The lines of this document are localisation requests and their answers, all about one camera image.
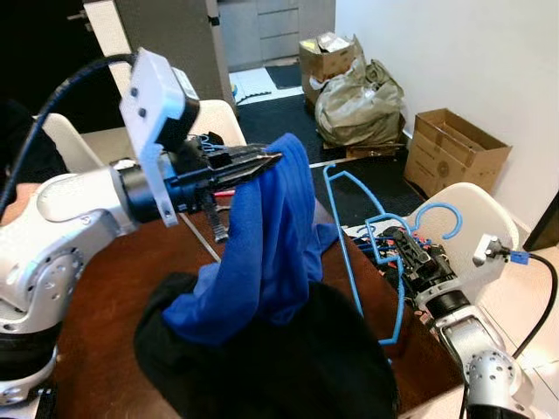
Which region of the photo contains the blue garment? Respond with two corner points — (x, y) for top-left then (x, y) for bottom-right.
(162, 133), (339, 347)

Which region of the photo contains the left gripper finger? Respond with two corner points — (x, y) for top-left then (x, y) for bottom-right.
(217, 166), (273, 186)
(218, 148), (283, 168)

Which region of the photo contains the blue wire hanger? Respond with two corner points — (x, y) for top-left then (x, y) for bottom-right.
(322, 162), (463, 347)

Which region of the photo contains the olive plastic bag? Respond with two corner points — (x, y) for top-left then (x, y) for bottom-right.
(314, 58), (406, 149)

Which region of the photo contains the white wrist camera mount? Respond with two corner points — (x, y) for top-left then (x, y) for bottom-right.
(119, 48), (201, 230)
(415, 234), (509, 308)

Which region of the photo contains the black garment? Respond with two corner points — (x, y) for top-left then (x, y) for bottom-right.
(134, 272), (401, 419)

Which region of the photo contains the open brown cardboard box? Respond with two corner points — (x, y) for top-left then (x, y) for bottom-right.
(404, 107), (514, 199)

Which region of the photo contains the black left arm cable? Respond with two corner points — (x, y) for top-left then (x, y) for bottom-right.
(0, 54), (138, 215)

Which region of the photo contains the colourful cable bundle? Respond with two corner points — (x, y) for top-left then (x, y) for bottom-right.
(348, 216), (438, 263)

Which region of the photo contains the filled brown cardboard box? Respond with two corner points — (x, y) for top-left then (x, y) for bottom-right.
(298, 33), (364, 107)

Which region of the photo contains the grey door with white edge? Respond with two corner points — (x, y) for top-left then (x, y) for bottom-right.
(83, 0), (234, 113)

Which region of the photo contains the small dark mat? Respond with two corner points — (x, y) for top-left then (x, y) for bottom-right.
(265, 63), (307, 90)

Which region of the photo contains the black floor carpet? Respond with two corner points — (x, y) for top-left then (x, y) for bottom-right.
(231, 92), (431, 230)

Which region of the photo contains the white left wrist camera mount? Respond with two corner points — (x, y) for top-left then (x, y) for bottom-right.
(119, 48), (201, 230)

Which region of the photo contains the grey drawer cabinet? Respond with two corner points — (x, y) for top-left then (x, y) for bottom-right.
(217, 0), (338, 72)

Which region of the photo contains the dark brown wooden table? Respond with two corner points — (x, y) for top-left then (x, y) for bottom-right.
(48, 157), (466, 419)

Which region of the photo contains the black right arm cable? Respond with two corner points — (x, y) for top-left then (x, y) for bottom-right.
(502, 249), (559, 361)

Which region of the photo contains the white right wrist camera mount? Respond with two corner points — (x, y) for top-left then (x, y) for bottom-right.
(415, 234), (509, 308)

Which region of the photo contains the left gripper black strap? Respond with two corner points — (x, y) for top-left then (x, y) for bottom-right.
(199, 188), (231, 244)

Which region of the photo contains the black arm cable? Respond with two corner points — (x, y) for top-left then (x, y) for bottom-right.
(502, 249), (559, 361)
(0, 54), (138, 215)

